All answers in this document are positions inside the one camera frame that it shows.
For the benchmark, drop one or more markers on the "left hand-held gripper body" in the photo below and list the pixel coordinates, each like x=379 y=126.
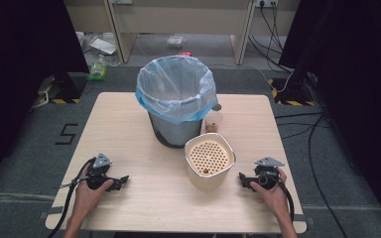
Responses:
x=100 y=172

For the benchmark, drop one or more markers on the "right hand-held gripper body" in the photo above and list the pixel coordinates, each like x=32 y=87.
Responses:
x=267 y=175

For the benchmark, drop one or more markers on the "person's right hand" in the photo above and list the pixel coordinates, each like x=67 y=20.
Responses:
x=273 y=198

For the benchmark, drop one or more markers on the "person's left hand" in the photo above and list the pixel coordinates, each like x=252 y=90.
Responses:
x=87 y=198

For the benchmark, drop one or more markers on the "white container with perforated insert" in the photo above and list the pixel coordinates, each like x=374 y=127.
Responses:
x=208 y=162

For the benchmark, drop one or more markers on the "small brown scrap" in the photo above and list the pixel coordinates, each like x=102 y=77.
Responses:
x=205 y=171

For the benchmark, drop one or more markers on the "clear cup with brown bit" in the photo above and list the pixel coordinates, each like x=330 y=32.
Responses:
x=213 y=119

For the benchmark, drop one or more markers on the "grey trash bin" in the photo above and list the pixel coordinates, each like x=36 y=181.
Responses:
x=175 y=132

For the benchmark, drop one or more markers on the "black stand base striped tape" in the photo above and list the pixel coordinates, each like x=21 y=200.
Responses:
x=292 y=92
x=63 y=89

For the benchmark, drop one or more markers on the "green packet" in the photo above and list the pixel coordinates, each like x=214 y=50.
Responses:
x=97 y=70

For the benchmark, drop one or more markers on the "clear blue-edged bin bag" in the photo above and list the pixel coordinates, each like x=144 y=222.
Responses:
x=175 y=86

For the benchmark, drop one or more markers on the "black curtain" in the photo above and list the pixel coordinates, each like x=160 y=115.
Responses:
x=354 y=99
x=20 y=82

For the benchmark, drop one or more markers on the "white paper and plastic litter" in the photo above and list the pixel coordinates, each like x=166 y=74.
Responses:
x=101 y=44

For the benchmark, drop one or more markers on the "small red item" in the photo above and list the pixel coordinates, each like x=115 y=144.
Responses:
x=186 y=53

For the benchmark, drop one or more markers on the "clear plastic box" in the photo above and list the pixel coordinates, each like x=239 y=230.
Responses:
x=175 y=41

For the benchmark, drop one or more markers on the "white power strip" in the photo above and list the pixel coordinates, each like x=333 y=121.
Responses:
x=266 y=3

